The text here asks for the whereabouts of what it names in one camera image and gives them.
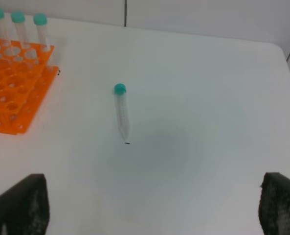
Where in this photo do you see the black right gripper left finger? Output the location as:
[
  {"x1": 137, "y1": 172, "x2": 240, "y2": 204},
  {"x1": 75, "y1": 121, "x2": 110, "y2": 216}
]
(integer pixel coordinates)
[{"x1": 0, "y1": 174, "x2": 50, "y2": 235}]

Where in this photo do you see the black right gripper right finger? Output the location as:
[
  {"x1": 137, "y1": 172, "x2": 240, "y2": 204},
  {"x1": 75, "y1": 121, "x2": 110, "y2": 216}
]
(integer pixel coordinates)
[{"x1": 258, "y1": 172, "x2": 290, "y2": 235}]

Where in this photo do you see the clear test tube teal cap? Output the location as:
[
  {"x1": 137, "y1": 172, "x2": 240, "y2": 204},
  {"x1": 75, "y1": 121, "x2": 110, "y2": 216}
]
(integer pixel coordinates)
[{"x1": 114, "y1": 83, "x2": 131, "y2": 142}]

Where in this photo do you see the orange test tube rack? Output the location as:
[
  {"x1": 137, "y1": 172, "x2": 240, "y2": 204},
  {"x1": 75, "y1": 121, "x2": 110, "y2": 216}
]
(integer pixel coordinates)
[{"x1": 0, "y1": 39, "x2": 59, "y2": 135}]

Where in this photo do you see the racked test tube teal cap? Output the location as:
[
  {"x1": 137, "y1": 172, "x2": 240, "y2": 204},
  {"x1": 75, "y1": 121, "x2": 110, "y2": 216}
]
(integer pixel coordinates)
[
  {"x1": 0, "y1": 8, "x2": 11, "y2": 47},
  {"x1": 11, "y1": 11, "x2": 30, "y2": 49},
  {"x1": 33, "y1": 13, "x2": 51, "y2": 56}
]

